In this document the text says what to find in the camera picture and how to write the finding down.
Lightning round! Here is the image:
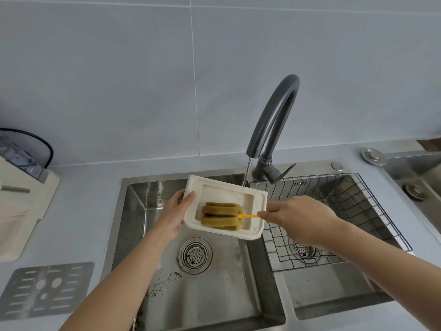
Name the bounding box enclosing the person's right hand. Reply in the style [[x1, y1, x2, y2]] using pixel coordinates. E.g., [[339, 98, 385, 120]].
[[256, 195, 345, 249]]

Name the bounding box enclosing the person's left hand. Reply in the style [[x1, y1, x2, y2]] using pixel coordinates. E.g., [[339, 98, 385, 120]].
[[151, 189, 197, 245]]

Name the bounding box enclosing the orange handled sponge brush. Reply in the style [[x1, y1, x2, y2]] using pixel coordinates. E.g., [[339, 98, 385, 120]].
[[200, 202, 261, 232]]

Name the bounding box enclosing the cream plastic drip tray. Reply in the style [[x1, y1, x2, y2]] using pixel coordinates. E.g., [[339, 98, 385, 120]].
[[181, 174, 269, 241]]

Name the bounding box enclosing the perforated steel tray grate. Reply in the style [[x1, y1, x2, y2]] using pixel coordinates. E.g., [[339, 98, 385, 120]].
[[0, 262, 96, 322]]

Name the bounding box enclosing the cream steel coffee machine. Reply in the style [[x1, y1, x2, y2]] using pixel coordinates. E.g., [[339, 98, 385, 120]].
[[0, 131, 61, 263]]

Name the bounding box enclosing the person's left forearm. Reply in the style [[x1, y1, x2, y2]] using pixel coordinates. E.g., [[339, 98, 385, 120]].
[[58, 230, 171, 331]]

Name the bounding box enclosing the person's right forearm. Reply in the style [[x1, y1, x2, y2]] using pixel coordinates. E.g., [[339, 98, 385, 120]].
[[329, 217, 441, 331]]

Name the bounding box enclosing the round metal drain strainer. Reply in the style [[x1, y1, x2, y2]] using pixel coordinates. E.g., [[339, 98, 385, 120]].
[[288, 239, 317, 261], [178, 237, 213, 274]]

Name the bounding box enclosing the stainless steel double sink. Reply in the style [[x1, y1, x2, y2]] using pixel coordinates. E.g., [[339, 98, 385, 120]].
[[100, 160, 418, 331]]

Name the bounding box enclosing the large round metal knob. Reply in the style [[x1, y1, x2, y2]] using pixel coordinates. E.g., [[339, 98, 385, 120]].
[[361, 147, 388, 166]]

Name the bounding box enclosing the dark grey faucet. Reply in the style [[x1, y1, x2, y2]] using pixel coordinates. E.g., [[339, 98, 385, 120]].
[[246, 74, 300, 185]]

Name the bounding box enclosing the round metal sink plug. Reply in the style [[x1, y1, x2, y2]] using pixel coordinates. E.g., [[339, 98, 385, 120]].
[[403, 182, 428, 201]]

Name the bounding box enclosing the stainless steel single sink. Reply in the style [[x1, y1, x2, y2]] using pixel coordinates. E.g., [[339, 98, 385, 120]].
[[380, 137, 441, 235]]

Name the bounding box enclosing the black wire sink rack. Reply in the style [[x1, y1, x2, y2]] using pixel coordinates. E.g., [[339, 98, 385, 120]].
[[249, 172, 413, 273]]

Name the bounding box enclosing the black power cable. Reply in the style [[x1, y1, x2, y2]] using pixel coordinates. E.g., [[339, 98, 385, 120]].
[[0, 128, 55, 169]]

